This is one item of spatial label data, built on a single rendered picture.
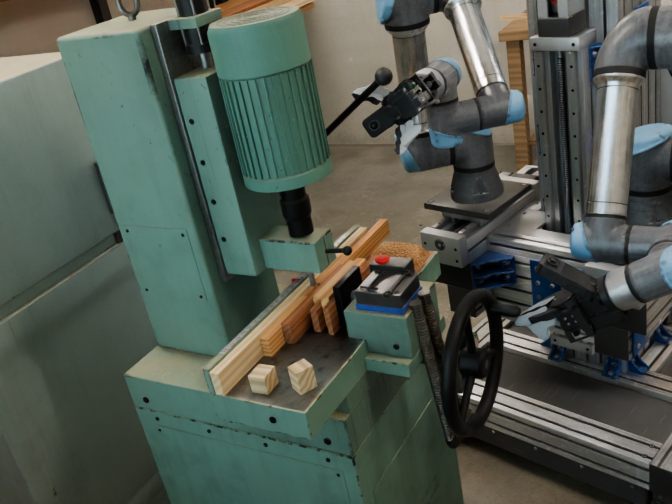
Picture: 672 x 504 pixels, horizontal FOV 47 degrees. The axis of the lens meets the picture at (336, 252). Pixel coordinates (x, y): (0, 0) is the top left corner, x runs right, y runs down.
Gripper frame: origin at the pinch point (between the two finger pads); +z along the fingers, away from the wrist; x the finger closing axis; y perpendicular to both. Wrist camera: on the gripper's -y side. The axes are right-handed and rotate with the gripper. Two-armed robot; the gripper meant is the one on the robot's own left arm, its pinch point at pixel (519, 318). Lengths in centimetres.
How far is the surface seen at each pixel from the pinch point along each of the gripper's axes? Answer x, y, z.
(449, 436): -14.7, 12.6, 20.1
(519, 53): 258, -39, 77
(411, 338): -19.5, -11.1, 9.5
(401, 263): -9.3, -22.6, 9.4
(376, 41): 317, -96, 176
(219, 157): -20, -59, 23
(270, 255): -15, -38, 32
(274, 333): -28.4, -25.6, 29.8
